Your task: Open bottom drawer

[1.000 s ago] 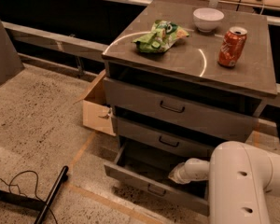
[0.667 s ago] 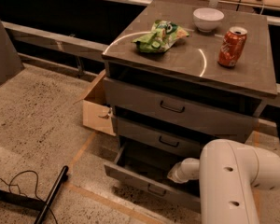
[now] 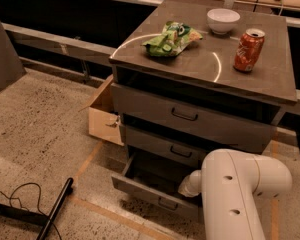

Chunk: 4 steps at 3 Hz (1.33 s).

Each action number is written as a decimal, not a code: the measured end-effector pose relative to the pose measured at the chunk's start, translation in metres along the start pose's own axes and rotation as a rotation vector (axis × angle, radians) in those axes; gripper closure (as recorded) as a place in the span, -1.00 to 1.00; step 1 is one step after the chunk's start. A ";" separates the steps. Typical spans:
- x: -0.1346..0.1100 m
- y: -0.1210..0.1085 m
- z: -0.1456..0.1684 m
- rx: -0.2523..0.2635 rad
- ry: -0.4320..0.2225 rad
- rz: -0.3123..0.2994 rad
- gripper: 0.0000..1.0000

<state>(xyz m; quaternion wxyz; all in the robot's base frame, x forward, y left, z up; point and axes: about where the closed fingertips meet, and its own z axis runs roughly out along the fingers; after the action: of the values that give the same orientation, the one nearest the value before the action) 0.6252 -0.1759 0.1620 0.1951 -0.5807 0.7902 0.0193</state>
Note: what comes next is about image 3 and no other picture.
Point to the green chip bag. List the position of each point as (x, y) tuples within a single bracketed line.
[(175, 37)]

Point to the grey middle drawer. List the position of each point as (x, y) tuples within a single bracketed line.
[(186, 150)]

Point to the grey drawer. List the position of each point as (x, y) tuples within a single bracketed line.
[(156, 179), (237, 132), (186, 150)]

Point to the grey metal railing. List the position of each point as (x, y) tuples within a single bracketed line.
[(70, 47)]

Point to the black stand base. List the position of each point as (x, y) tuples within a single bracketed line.
[(38, 218)]

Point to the grey drawer cabinet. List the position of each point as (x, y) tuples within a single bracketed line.
[(203, 74)]

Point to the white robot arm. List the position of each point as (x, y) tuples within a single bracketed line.
[(228, 181)]

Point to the grey bottom drawer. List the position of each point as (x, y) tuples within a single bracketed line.
[(156, 179)]

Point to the grey top drawer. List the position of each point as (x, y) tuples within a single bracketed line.
[(237, 132)]

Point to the cardboard box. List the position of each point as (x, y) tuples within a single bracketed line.
[(103, 122)]

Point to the white bowl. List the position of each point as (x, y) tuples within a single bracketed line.
[(221, 20)]

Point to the orange soda can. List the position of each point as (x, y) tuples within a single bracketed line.
[(249, 49)]

